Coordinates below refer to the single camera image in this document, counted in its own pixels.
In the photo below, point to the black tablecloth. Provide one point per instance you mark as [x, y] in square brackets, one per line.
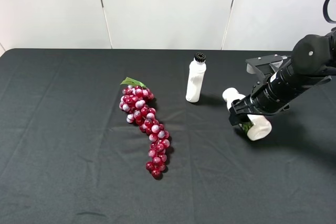
[68, 155]

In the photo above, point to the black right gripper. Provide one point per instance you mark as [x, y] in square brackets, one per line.
[262, 104]

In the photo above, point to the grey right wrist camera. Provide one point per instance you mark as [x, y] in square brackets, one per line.
[265, 66]

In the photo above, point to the red artificial grape bunch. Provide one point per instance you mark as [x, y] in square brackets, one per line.
[135, 102]

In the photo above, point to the white milk bottle green label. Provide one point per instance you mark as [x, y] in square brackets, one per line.
[257, 126]

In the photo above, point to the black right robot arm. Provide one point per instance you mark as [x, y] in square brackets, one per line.
[284, 78]

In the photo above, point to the slim white bottle black cap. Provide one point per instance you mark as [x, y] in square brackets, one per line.
[196, 74]

